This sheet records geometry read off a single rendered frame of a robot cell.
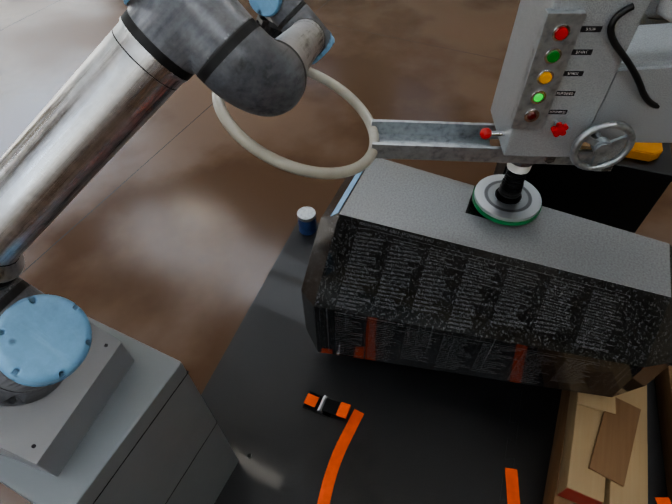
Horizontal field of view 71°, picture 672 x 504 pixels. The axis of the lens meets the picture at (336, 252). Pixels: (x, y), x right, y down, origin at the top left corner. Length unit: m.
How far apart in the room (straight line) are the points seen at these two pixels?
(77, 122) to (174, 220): 2.11
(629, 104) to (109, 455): 1.47
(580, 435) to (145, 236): 2.27
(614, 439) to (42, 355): 1.74
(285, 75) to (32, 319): 0.57
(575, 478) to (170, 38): 1.72
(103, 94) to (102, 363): 0.68
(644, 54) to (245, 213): 2.05
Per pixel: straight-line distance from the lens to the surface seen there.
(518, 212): 1.59
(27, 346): 0.92
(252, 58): 0.70
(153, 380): 1.28
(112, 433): 1.26
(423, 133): 1.48
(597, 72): 1.30
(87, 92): 0.76
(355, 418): 2.04
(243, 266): 2.51
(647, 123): 1.46
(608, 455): 1.96
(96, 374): 1.22
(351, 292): 1.58
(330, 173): 1.22
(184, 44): 0.72
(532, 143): 1.37
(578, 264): 1.60
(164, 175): 3.16
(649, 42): 1.45
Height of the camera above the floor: 1.93
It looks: 50 degrees down
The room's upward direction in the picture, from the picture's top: 1 degrees counter-clockwise
